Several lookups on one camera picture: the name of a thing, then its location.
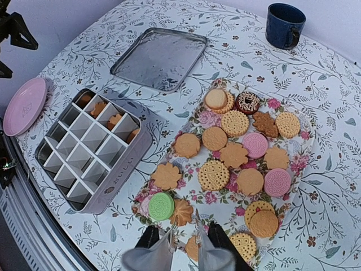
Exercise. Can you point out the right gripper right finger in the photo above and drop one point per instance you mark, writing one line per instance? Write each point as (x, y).
(219, 239)

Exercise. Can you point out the brown flower cookie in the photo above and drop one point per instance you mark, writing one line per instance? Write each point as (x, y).
(265, 124)

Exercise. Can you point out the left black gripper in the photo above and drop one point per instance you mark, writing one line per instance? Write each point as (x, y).
(14, 26)

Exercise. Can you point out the floral rectangular tray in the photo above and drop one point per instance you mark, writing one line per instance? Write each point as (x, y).
(237, 161)

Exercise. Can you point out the pink sandwich cookie upper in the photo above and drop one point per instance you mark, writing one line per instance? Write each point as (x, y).
(256, 144)

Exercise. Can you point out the pink sandwich cookie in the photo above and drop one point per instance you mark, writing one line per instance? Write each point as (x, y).
(256, 144)
(277, 182)

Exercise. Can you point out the green sandwich cookie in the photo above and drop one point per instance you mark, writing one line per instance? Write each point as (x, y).
(161, 206)

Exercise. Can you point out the pink round plate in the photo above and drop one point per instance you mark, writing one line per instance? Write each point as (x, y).
(25, 107)

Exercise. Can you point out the metal cookie tin with dividers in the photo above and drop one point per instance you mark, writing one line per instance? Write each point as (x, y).
(91, 151)

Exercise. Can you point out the round embossed biscuit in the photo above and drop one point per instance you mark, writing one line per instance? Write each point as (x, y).
(213, 175)

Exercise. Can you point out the swirl butter cookie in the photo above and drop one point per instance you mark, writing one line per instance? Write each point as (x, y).
(182, 212)

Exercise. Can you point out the dark blue mug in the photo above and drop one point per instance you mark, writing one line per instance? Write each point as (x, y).
(284, 25)

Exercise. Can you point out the pink sandwich cookie lower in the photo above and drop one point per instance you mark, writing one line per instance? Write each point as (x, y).
(277, 182)

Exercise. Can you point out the floral tablecloth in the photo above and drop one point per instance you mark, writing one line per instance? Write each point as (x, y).
(320, 227)

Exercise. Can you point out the chocolate sprinkled donut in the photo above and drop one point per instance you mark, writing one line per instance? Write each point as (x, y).
(247, 102)

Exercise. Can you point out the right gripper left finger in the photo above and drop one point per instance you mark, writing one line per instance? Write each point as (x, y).
(149, 237)

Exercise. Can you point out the metal tin lid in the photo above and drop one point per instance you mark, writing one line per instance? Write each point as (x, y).
(160, 59)

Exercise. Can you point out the white handled food tongs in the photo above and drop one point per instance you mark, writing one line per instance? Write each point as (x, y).
(159, 256)

